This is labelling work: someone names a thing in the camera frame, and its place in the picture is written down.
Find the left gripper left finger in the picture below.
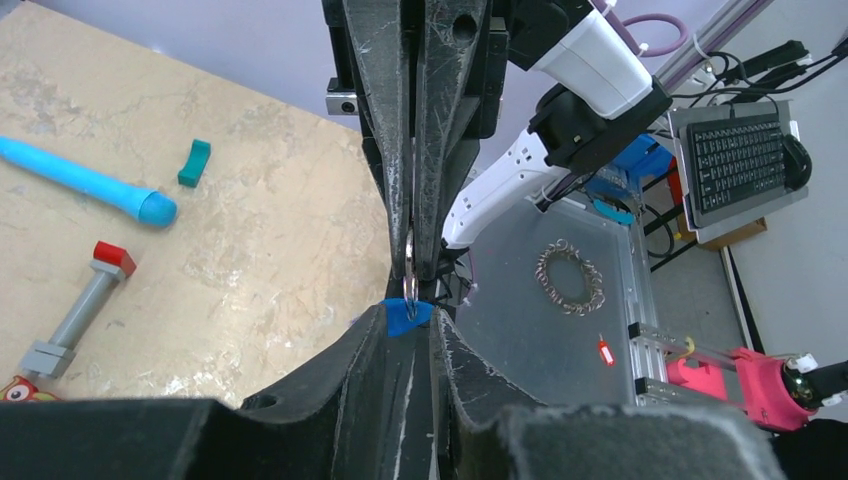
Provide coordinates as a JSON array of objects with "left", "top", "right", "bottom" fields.
[{"left": 1, "top": 305, "right": 432, "bottom": 479}]

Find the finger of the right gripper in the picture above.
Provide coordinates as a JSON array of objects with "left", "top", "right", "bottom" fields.
[
  {"left": 343, "top": 1, "right": 412, "bottom": 277},
  {"left": 413, "top": 1, "right": 490, "bottom": 279}
]

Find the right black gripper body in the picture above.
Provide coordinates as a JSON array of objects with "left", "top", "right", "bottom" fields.
[{"left": 321, "top": 0, "right": 511, "bottom": 193}]

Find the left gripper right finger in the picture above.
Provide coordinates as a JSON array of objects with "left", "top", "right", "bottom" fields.
[{"left": 430, "top": 311, "right": 784, "bottom": 479}]

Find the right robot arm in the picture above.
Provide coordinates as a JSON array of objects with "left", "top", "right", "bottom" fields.
[{"left": 323, "top": 1, "right": 671, "bottom": 281}]

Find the small red tag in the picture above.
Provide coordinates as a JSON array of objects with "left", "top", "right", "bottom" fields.
[{"left": 598, "top": 335, "right": 616, "bottom": 366}]

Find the teal curved piece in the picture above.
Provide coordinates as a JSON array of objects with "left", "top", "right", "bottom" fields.
[{"left": 177, "top": 139, "right": 211, "bottom": 188}]

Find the pile of metal keyrings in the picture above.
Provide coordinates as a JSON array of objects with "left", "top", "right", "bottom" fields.
[{"left": 534, "top": 238, "right": 606, "bottom": 317}]

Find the light blue cylinder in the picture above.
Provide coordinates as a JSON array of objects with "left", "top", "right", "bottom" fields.
[{"left": 1, "top": 137, "right": 178, "bottom": 228}]

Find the pink clamp fixture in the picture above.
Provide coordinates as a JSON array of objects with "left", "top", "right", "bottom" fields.
[{"left": 665, "top": 348, "right": 821, "bottom": 433}]

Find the grey red toy bolt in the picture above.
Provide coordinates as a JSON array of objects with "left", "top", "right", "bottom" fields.
[{"left": 19, "top": 241, "right": 137, "bottom": 379}]

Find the black computer keyboard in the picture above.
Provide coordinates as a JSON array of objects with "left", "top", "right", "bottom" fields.
[{"left": 687, "top": 113, "right": 786, "bottom": 214}]

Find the red owl number block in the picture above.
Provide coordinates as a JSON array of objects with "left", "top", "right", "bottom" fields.
[{"left": 1, "top": 375, "right": 59, "bottom": 402}]

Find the black computer mouse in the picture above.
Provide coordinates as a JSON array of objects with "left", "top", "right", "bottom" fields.
[{"left": 782, "top": 134, "right": 812, "bottom": 191}]

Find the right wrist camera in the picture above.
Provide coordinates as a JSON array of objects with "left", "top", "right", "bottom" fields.
[{"left": 325, "top": 77, "right": 359, "bottom": 116}]

